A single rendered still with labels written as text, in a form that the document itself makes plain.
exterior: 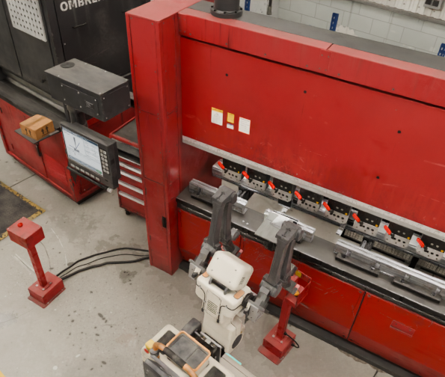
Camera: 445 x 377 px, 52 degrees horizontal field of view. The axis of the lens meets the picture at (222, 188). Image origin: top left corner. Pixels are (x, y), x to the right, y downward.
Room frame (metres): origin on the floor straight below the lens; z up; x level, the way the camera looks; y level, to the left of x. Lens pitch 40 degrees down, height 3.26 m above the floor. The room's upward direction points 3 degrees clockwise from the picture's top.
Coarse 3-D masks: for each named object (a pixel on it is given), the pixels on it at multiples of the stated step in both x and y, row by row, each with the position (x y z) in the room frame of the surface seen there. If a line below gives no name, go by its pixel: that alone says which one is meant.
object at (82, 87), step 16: (64, 64) 2.71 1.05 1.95; (80, 64) 2.72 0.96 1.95; (48, 80) 2.61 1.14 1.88; (64, 80) 2.51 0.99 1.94; (80, 80) 2.51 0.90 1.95; (96, 80) 2.52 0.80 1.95; (112, 80) 2.53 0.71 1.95; (128, 80) 2.54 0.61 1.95; (64, 96) 2.53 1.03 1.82; (80, 96) 2.45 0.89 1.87; (96, 96) 2.37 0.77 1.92; (112, 96) 2.42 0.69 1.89; (128, 96) 2.53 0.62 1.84; (80, 112) 2.68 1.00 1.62; (96, 112) 2.38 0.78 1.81; (112, 112) 2.41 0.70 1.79
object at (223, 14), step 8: (216, 0) 2.74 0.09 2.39; (224, 0) 2.71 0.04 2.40; (232, 0) 2.72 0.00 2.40; (216, 8) 2.74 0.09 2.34; (224, 8) 2.71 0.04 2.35; (232, 8) 2.72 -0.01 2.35; (240, 8) 2.77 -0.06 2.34; (216, 16) 2.71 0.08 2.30; (224, 16) 2.69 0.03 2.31; (232, 16) 2.69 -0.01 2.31
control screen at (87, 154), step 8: (64, 128) 2.54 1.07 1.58; (64, 136) 2.55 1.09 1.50; (72, 136) 2.50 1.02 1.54; (80, 136) 2.45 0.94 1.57; (72, 144) 2.51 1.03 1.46; (80, 144) 2.46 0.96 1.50; (88, 144) 2.42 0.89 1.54; (96, 144) 2.37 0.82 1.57; (72, 152) 2.52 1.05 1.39; (80, 152) 2.47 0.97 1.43; (88, 152) 2.42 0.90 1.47; (96, 152) 2.38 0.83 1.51; (80, 160) 2.48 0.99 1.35; (88, 160) 2.43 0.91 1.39; (96, 160) 2.39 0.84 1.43; (96, 168) 2.39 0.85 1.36
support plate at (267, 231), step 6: (270, 216) 2.39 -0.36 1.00; (276, 216) 2.39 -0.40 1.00; (264, 222) 2.32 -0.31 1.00; (258, 228) 2.26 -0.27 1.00; (264, 228) 2.26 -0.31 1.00; (270, 228) 2.26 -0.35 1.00; (276, 228) 2.27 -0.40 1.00; (258, 234) 2.20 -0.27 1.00; (264, 234) 2.20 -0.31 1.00; (270, 234) 2.21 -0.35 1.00; (270, 240) 2.15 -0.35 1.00; (276, 240) 2.15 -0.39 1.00
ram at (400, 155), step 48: (192, 48) 2.74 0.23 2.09; (192, 96) 2.74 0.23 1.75; (240, 96) 2.56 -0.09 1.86; (288, 96) 2.41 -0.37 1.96; (336, 96) 2.28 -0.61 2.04; (384, 96) 2.16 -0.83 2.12; (192, 144) 2.74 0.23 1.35; (240, 144) 2.55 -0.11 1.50; (288, 144) 2.39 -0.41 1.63; (336, 144) 2.25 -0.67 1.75; (384, 144) 2.12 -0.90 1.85; (432, 144) 2.01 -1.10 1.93; (336, 192) 2.21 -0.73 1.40; (384, 192) 2.08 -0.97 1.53; (432, 192) 1.97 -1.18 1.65
